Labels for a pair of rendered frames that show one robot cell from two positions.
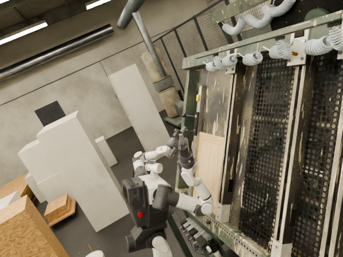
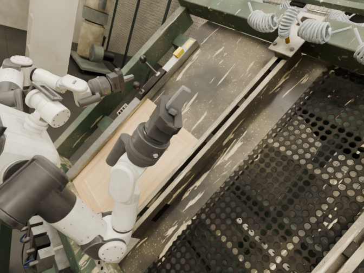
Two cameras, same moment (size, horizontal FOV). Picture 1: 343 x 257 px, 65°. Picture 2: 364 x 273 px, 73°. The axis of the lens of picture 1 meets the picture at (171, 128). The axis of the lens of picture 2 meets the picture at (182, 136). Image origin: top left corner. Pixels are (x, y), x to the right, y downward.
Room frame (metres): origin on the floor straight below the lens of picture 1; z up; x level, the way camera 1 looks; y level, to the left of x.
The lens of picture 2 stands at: (0.96, 0.20, 1.76)
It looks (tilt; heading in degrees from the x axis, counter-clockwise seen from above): 23 degrees down; 330
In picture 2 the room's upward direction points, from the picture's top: 21 degrees clockwise
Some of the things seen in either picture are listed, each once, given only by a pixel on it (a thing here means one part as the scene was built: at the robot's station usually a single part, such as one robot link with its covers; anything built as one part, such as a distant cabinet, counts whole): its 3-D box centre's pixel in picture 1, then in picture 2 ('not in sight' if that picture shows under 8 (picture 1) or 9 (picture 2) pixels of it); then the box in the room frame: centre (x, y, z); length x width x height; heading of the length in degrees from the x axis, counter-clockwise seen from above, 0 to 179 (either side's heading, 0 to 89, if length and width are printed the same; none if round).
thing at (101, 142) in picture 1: (100, 154); not in sight; (6.66, 1.95, 0.36); 0.58 x 0.45 x 0.72; 102
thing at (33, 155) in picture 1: (44, 156); not in sight; (5.71, 2.76, 1.08); 0.80 x 0.58 x 0.72; 12
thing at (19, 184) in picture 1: (14, 198); not in sight; (6.74, 4.52, 0.22); 2.46 x 1.04 x 0.44; 12
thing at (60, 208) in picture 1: (62, 210); not in sight; (4.80, 2.59, 0.15); 0.61 x 0.51 x 0.31; 12
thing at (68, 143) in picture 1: (86, 168); not in sight; (4.25, 1.55, 0.88); 0.90 x 0.60 x 1.75; 12
